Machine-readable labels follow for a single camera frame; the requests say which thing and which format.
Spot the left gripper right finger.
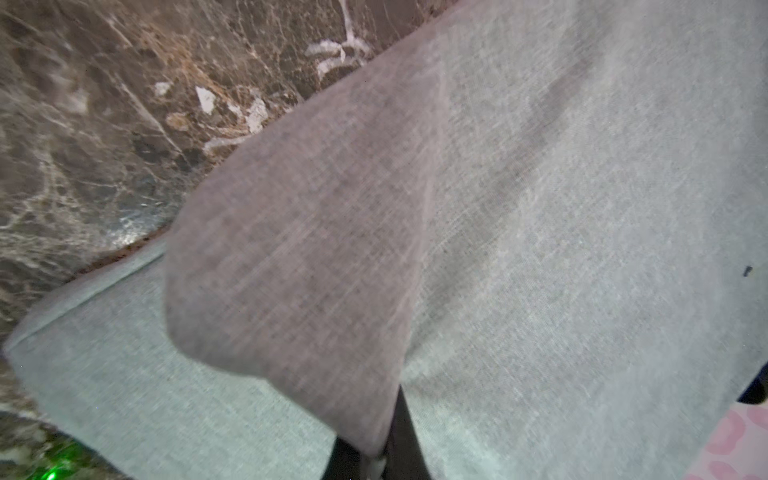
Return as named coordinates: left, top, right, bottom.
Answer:
left=382, top=388, right=432, bottom=480

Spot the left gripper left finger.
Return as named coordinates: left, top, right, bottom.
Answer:
left=321, top=438, right=363, bottom=480

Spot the grey laptop sleeve top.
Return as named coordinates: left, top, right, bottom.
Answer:
left=164, top=1, right=767, bottom=479

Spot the grey laptop bag with strap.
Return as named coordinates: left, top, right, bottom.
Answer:
left=4, top=239, right=334, bottom=479

